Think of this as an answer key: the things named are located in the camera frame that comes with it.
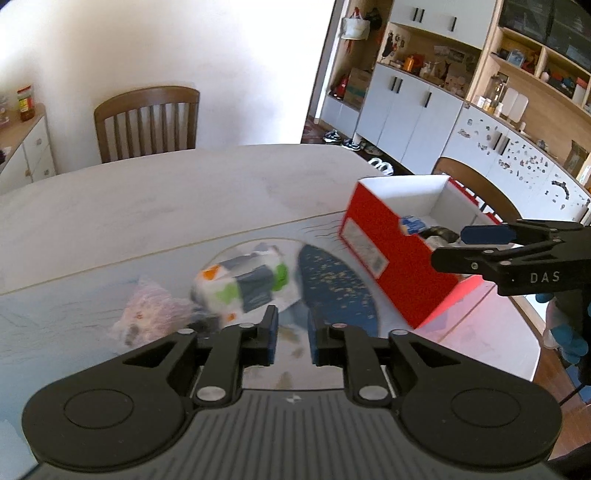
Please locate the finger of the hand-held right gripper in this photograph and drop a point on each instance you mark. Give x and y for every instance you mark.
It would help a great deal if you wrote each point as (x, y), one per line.
(485, 234)
(457, 261)

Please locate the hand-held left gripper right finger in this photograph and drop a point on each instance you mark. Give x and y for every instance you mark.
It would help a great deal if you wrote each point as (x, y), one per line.
(314, 340)

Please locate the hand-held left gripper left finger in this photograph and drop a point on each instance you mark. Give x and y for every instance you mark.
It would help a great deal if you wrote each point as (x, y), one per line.
(271, 339)

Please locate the silver foil packet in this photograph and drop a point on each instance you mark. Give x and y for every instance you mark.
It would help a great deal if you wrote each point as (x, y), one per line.
(438, 242)

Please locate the blue wipes packet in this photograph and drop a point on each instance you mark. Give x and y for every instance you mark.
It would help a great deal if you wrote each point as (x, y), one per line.
(413, 226)

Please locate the grey white tissue pack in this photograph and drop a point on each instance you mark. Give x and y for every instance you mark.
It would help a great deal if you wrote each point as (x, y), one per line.
(244, 286)

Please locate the red cardboard box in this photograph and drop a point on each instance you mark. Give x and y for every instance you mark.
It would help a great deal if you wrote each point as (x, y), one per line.
(392, 258)

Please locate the clear pink-printed plastic bag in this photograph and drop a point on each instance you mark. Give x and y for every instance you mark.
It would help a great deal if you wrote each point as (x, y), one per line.
(147, 309)

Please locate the white desktop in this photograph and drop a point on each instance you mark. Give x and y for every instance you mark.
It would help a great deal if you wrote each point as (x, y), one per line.
(184, 194)

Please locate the person's right hand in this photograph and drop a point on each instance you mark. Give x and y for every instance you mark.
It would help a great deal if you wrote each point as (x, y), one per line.
(570, 344)

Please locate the brown wooden chair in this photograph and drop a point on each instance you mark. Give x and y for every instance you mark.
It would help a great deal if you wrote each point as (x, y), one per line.
(147, 99)
(480, 184)

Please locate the printed table mat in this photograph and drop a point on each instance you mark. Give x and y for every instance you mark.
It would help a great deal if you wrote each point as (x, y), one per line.
(332, 286)

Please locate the white sticker-covered cabinet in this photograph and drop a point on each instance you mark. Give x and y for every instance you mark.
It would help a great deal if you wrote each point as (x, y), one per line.
(517, 166)

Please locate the white slipper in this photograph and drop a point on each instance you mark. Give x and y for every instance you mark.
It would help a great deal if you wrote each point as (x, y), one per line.
(387, 169)
(375, 163)

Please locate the grey storage cabinet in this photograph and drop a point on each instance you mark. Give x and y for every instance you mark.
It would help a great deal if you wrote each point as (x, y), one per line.
(406, 120)

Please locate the black white sneaker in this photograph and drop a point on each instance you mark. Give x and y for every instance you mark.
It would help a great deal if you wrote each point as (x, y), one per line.
(332, 137)
(352, 144)

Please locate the red bag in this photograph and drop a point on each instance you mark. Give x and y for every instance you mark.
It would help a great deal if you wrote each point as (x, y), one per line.
(338, 88)

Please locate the white upper cabinet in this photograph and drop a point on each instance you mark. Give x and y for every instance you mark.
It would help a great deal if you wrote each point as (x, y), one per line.
(438, 18)

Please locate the black hanging bag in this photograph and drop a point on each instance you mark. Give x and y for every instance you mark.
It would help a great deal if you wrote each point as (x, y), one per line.
(373, 18)

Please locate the beige tote bag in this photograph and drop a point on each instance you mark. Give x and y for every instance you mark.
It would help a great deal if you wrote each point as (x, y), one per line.
(354, 26)

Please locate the white sideboard cabinet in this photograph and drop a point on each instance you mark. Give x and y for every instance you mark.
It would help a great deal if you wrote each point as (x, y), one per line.
(32, 152)

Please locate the red-lid jar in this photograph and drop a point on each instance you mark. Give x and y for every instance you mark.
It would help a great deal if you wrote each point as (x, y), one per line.
(25, 104)

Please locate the wooden wall shelf unit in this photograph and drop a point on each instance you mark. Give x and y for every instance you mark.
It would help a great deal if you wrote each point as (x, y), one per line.
(549, 97)

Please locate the black red wall decoration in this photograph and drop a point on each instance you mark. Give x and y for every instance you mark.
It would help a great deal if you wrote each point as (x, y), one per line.
(392, 46)

